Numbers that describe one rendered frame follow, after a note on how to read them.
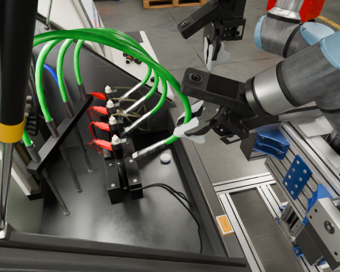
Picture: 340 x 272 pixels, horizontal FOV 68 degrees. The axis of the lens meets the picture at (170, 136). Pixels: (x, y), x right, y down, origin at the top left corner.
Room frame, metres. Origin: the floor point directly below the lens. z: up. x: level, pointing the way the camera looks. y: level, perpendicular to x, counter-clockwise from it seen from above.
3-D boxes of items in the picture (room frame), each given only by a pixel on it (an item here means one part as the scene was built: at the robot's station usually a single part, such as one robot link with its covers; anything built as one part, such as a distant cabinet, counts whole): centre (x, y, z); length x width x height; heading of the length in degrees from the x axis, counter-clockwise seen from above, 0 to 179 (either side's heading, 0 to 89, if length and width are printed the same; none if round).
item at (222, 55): (0.65, -0.14, 1.26); 0.06 x 0.03 x 0.09; 105
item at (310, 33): (0.84, -0.49, 1.20); 0.13 x 0.12 x 0.14; 45
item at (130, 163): (0.59, 0.17, 0.91); 0.34 x 0.10 x 0.15; 15
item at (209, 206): (0.53, -0.09, 0.87); 0.62 x 0.04 x 0.16; 15
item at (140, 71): (1.18, 0.18, 0.97); 0.70 x 0.22 x 0.03; 15
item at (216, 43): (0.64, -0.12, 1.31); 0.05 x 0.02 x 0.09; 15
